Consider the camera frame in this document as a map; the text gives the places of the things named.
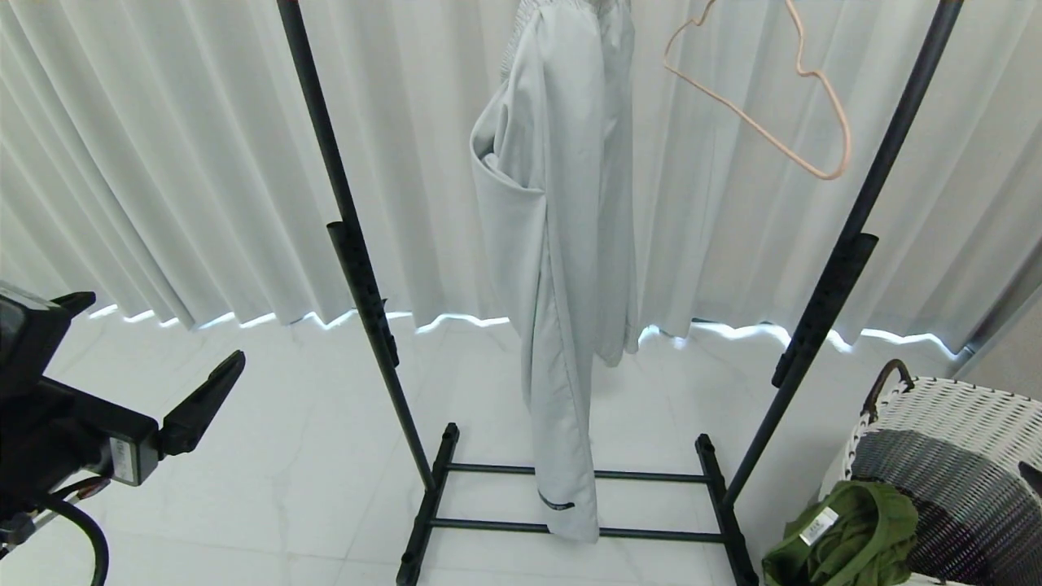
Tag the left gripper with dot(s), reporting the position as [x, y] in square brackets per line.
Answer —
[57, 439]

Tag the white laundry basket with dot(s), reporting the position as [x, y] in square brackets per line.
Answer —
[961, 407]

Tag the white curtain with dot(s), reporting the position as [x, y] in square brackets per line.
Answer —
[163, 163]

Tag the green garment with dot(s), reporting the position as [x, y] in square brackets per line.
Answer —
[855, 545]

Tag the pink clothes hanger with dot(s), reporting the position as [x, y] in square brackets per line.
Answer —
[849, 146]

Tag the pale grey trousers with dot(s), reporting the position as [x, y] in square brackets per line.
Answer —
[562, 244]

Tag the black clothes rack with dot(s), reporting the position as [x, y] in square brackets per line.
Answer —
[362, 268]

